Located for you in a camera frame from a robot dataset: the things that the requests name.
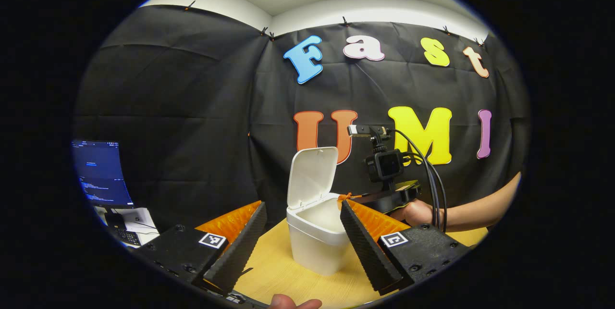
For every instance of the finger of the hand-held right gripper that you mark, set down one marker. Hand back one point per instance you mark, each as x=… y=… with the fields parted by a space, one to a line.
x=345 y=197

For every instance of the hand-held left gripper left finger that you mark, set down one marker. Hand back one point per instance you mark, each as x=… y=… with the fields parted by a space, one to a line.
x=240 y=251

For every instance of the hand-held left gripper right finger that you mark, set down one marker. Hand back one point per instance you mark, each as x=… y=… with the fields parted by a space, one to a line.
x=365 y=251

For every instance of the white desktop garbage bin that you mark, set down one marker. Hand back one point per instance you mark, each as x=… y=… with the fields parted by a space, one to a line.
x=317 y=237

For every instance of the white side table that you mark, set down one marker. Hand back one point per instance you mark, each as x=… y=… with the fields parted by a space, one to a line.
x=144 y=225

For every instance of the black keyboard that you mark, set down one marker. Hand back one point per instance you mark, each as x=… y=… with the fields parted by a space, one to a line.
x=129 y=238

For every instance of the black monitor stand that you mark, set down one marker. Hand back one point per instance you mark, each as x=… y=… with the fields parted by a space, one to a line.
x=115 y=220

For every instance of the black backdrop cloth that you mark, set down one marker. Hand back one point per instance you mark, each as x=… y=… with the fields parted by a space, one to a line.
x=192 y=107

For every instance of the computer monitor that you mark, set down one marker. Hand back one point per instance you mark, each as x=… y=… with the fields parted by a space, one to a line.
x=103 y=174

